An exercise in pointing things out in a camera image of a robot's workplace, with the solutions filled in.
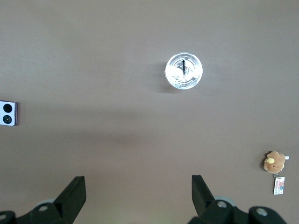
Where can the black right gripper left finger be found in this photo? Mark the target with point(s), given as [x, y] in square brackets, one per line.
[70, 200]

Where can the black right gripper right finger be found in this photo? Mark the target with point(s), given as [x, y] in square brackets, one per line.
[203, 203]

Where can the white printed tag card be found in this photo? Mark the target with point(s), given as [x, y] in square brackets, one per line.
[279, 185]

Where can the clear plastic lid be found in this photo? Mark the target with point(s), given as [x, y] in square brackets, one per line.
[175, 74]

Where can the black straw stub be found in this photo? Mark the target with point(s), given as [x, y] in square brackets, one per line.
[184, 67]

